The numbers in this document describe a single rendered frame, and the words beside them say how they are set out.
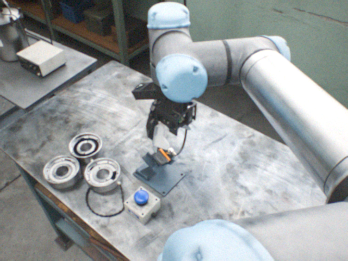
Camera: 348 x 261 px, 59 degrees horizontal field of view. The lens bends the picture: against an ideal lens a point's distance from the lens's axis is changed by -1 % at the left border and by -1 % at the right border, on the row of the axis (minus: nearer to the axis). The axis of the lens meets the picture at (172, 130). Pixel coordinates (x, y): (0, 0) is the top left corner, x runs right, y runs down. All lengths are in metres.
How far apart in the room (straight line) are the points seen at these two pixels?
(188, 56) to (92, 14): 2.33
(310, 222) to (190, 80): 0.32
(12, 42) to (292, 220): 1.66
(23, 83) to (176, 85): 1.24
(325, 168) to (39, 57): 1.47
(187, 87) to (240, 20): 1.89
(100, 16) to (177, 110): 2.13
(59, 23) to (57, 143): 2.10
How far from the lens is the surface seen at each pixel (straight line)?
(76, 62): 1.71
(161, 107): 0.69
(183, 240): 0.21
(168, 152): 0.83
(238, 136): 1.10
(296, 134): 0.37
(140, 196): 0.84
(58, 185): 0.97
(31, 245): 1.88
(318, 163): 0.34
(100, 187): 0.93
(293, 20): 2.19
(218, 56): 0.51
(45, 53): 1.67
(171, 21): 0.56
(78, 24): 3.05
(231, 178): 0.98
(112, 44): 2.68
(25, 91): 1.59
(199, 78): 0.48
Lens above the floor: 1.59
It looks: 46 degrees down
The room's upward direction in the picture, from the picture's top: straight up
